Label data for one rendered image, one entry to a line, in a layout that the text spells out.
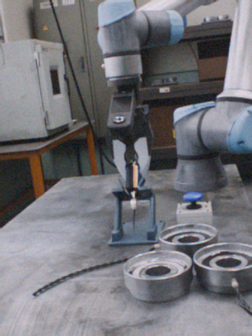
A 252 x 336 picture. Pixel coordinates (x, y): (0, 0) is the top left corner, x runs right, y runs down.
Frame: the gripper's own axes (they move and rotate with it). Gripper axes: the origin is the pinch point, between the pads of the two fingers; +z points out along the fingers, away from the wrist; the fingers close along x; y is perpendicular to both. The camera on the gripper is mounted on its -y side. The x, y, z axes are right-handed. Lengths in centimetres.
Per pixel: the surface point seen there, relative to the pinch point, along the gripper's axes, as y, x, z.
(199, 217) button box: -3.7, -13.1, 8.7
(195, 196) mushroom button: -1.7, -12.5, 4.8
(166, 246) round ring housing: -18.2, -8.0, 8.7
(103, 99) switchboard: 351, 97, 0
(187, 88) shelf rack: 319, 10, -3
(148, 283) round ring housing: -32.3, -7.1, 8.5
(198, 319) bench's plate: -36.2, -14.1, 12.0
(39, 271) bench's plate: -20.3, 15.1, 12.0
